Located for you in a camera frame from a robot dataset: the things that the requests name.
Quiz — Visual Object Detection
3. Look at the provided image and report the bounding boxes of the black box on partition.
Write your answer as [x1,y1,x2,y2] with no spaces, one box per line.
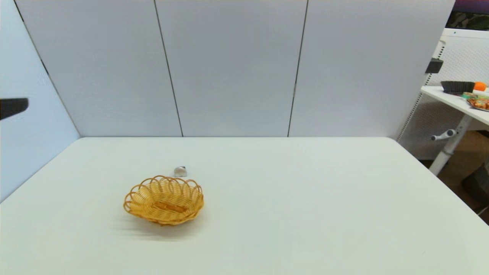
[425,58,444,74]

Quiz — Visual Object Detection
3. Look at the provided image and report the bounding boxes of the black bin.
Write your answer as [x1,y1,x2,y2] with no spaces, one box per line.
[460,162,489,214]

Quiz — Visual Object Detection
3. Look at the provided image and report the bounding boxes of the black woven basket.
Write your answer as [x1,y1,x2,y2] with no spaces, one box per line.
[440,81,475,96]

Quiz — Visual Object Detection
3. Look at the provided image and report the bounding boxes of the woven wicker basket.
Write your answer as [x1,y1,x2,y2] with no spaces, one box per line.
[123,175,205,226]

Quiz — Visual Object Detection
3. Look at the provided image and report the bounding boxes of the white pegboard panel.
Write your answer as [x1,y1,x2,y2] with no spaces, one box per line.
[395,28,489,161]

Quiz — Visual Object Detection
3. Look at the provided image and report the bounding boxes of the white side desk top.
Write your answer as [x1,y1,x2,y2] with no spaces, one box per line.
[421,86,489,126]

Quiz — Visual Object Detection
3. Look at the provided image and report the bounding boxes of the white desk crank handle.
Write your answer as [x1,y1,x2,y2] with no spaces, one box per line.
[431,129,458,141]

